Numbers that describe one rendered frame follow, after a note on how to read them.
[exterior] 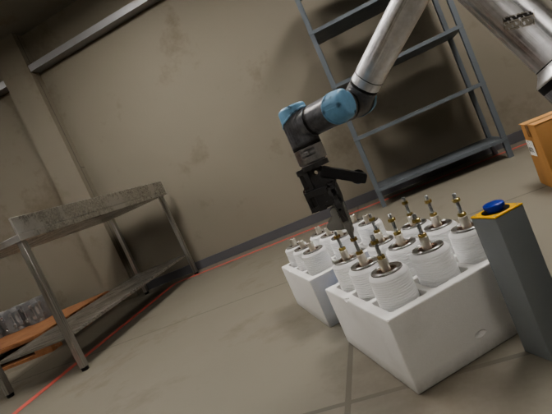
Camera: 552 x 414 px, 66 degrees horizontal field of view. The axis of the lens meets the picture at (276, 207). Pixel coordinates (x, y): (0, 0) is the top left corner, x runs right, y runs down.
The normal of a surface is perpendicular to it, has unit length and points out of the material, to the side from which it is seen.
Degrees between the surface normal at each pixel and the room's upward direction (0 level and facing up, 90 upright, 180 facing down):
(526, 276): 90
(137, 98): 90
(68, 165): 90
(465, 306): 90
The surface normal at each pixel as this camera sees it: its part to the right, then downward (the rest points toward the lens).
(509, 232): 0.22, -0.01
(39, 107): -0.20, 0.17
